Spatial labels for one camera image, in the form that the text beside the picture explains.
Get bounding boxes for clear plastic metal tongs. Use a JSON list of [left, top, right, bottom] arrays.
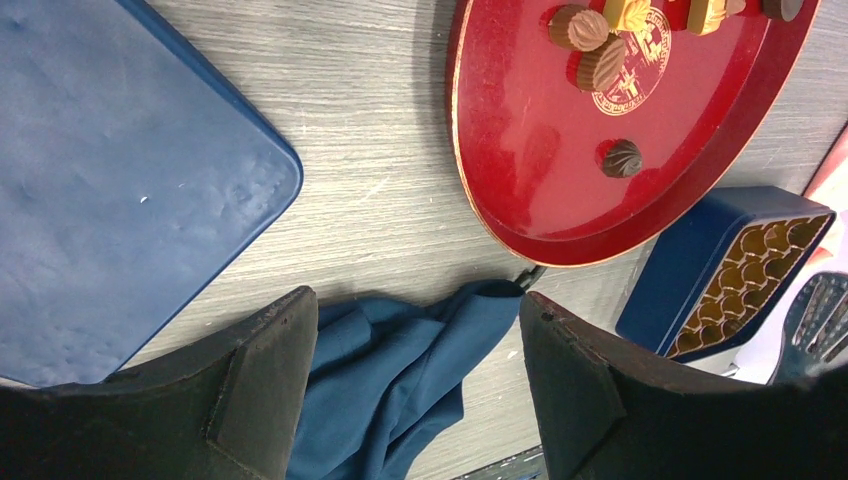
[[769, 271, 847, 384]]

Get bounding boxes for dark oval chocolate piece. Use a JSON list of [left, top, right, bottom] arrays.
[[600, 139, 644, 179]]

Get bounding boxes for brown ridged chocolate piece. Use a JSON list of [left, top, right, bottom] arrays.
[[576, 34, 628, 92], [548, 4, 609, 52]]

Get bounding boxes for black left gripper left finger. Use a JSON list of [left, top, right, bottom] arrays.
[[1, 286, 318, 479]]

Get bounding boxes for blue tin lid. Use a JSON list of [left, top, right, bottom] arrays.
[[1, 1, 303, 387]]

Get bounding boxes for dark blue cloth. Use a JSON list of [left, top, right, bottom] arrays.
[[285, 280, 525, 479]]

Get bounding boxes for salmon pink cloth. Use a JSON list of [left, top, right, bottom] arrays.
[[803, 126, 847, 268]]

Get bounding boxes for blue chocolate tin box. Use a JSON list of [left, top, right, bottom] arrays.
[[615, 186, 837, 363]]

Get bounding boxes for yellow square chocolate piece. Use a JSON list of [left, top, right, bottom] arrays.
[[602, 0, 652, 32]]

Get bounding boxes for red round tray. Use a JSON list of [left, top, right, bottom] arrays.
[[446, 1, 819, 267]]

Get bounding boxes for black drawstring cord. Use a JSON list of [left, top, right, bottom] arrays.
[[515, 265, 549, 293]]

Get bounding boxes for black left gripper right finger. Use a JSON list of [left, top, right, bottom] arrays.
[[519, 292, 847, 479]]

